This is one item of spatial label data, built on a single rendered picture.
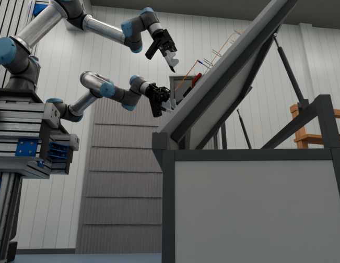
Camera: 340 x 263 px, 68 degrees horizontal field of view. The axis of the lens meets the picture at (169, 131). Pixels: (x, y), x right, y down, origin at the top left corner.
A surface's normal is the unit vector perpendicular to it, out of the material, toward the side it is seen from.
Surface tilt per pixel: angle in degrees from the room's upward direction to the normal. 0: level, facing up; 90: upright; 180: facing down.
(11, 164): 90
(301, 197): 90
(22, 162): 90
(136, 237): 90
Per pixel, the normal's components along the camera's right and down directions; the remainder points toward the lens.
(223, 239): -0.06, -0.32
